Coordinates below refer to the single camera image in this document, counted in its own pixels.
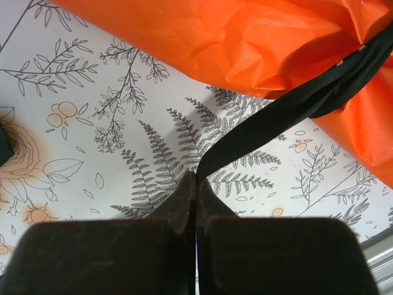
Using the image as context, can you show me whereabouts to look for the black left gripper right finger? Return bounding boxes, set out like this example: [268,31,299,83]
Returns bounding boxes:
[198,179,381,295]

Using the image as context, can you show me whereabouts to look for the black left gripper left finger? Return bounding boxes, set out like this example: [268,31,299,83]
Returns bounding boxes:
[4,171,197,295]

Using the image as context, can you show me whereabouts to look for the black printed ribbon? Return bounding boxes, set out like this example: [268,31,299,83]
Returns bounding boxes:
[195,26,393,185]

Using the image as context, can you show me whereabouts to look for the orange wrapping paper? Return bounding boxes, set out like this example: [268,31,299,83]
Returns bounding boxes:
[49,0,393,188]

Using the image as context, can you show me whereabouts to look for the aluminium grooved base rails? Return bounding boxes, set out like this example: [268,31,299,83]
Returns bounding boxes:
[357,235,393,295]

